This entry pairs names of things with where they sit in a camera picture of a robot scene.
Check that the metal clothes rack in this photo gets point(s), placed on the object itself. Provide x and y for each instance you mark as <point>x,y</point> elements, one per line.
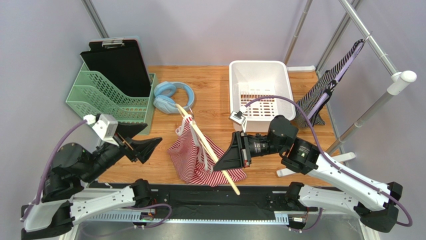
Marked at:
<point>400,79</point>

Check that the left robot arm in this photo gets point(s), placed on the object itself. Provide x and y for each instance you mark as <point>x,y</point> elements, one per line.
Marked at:
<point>70,166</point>

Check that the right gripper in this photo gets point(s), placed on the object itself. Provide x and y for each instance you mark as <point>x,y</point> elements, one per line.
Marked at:
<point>244,149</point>

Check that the white plastic basket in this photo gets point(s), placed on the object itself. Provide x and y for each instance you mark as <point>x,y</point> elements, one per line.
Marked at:
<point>252,79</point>

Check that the red white striped tank top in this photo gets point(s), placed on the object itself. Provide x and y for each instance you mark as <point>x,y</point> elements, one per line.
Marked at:
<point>191,161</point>

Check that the black clipboard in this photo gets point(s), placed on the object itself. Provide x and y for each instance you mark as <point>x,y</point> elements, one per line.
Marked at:
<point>120,60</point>

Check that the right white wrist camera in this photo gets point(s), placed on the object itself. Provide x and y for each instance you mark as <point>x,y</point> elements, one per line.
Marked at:
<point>239,118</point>

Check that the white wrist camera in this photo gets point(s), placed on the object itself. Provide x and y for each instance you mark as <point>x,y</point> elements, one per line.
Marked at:
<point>239,118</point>
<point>105,127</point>

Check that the black white striped tank top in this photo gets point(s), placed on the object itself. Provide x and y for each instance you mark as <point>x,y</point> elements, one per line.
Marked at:
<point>307,102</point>

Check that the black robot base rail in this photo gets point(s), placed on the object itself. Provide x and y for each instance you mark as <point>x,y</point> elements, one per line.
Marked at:
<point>196,204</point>

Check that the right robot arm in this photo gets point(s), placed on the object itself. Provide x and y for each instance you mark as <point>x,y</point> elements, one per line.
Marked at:
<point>372,202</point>

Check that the green file organizer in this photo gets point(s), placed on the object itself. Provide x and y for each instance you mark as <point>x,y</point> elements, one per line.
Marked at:
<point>92,93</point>

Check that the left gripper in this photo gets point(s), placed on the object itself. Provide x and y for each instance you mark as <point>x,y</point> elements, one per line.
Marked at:
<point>143,148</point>

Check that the lavender hanger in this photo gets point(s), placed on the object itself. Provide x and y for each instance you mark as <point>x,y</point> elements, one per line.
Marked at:
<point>338,71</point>

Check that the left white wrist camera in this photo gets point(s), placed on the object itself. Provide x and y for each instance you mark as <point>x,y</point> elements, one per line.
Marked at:
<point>105,127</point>

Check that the cream hanger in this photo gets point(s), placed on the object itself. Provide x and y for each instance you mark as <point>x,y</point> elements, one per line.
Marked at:
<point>206,146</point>

